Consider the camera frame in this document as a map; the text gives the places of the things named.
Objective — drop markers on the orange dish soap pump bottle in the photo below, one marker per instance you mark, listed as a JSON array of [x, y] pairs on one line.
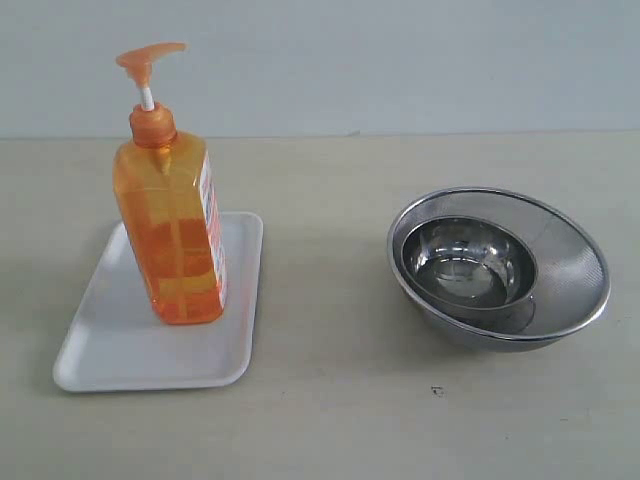
[[163, 185]]

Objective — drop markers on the small stainless steel bowl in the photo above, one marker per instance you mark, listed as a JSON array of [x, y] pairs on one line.
[[473, 271]]

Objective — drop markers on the steel mesh strainer basket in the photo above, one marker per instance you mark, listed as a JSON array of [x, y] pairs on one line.
[[573, 283]]

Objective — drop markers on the white rectangular plastic tray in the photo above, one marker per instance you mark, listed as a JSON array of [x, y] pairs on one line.
[[115, 342]]

